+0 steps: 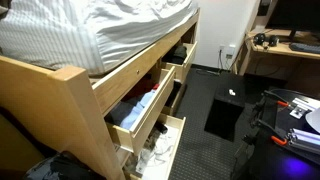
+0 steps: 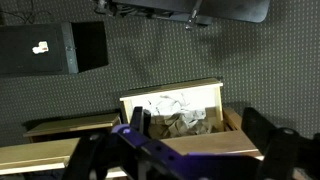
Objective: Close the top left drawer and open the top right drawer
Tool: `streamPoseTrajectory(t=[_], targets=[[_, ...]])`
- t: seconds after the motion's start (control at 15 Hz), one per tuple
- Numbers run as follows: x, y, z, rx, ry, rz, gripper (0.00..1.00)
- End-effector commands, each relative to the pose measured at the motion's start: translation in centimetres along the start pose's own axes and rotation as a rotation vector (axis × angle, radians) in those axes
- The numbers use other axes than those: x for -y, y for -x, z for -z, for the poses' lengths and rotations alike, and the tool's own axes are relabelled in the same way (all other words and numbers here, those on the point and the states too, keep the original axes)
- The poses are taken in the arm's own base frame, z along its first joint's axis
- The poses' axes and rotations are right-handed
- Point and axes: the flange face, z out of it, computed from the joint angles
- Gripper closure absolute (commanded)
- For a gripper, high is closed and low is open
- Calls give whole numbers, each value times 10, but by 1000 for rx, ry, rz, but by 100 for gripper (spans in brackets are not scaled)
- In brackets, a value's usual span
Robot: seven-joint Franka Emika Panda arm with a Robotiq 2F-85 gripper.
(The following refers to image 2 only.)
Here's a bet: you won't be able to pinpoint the wooden bed frame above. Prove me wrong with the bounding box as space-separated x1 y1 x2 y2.
0 138 127 180

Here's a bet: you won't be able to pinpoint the black chair base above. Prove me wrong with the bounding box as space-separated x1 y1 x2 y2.
92 0 271 30

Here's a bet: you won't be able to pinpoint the black speaker box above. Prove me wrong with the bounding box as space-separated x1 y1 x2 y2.
0 21 108 77

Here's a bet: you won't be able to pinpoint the white crumpled clothes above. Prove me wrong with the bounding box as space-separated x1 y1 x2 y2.
142 93 218 139

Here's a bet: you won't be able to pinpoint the wooden drawer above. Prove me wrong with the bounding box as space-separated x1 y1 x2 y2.
120 78 261 158
24 113 121 143

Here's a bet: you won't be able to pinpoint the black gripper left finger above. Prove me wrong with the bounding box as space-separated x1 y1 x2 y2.
61 107 151 180

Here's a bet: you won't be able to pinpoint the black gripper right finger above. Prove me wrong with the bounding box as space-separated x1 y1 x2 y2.
241 107 320 180

